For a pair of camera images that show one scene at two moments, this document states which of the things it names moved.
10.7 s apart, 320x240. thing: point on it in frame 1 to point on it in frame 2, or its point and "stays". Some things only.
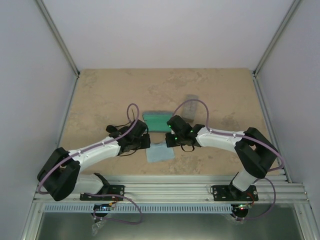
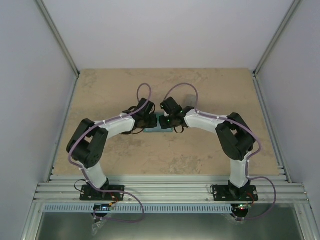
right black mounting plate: (231, 193) stays
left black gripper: (146, 144) to (153, 124)
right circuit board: (240, 208) stays
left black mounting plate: (115, 190) stays
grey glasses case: (189, 108) stays
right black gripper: (170, 142) to (164, 125)
